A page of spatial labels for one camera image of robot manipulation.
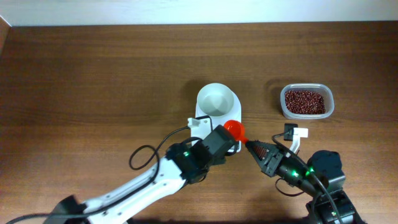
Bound red measuring scoop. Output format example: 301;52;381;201
223;119;248;144

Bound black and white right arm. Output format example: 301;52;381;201
245;141;364;224

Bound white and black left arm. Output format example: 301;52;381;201
44;125;238;223

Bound white digital kitchen scale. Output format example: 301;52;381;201
190;90;243;153

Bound white round bowl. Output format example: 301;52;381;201
197;83;234;116

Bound red adzuki beans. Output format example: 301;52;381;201
284;90;326;114

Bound clear plastic container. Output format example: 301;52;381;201
280;83;335;119

